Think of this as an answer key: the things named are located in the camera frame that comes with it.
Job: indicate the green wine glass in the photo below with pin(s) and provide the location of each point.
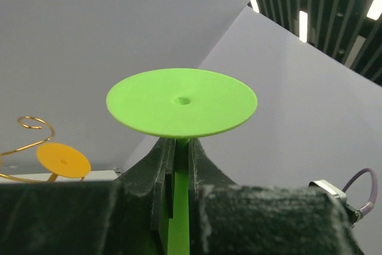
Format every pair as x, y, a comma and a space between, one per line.
178, 106

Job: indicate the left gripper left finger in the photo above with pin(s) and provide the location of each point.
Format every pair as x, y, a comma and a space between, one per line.
89, 207

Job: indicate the gold wire wine glass rack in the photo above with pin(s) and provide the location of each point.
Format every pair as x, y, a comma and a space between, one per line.
32, 123

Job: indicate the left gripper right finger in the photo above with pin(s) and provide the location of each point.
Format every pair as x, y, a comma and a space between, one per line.
227, 218

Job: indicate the orange wine glass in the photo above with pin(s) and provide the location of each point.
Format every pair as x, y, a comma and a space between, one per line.
63, 161

